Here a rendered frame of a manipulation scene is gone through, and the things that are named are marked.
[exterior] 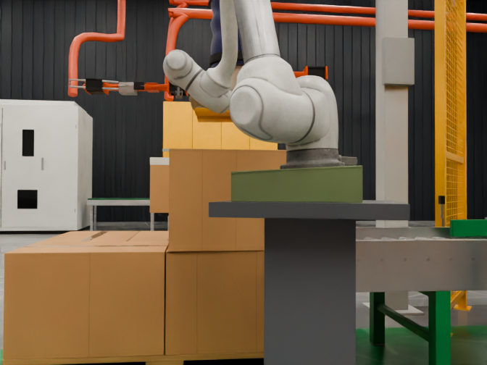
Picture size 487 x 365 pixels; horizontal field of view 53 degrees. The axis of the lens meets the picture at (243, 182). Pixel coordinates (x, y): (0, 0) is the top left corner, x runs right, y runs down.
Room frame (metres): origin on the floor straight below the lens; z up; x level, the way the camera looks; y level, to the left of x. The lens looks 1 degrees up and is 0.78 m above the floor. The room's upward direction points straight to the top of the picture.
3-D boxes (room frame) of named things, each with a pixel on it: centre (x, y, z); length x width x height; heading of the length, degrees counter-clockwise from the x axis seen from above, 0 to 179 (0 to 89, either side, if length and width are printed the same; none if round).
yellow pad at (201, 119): (2.24, 0.04, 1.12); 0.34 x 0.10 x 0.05; 93
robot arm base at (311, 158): (1.47, -0.23, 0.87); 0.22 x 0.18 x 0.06; 80
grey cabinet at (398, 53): (3.16, -0.99, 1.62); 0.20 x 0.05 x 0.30; 96
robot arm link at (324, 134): (1.46, -0.19, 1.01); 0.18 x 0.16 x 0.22; 140
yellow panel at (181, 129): (9.85, 0.49, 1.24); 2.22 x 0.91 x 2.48; 97
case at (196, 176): (2.13, 0.02, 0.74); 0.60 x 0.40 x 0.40; 98
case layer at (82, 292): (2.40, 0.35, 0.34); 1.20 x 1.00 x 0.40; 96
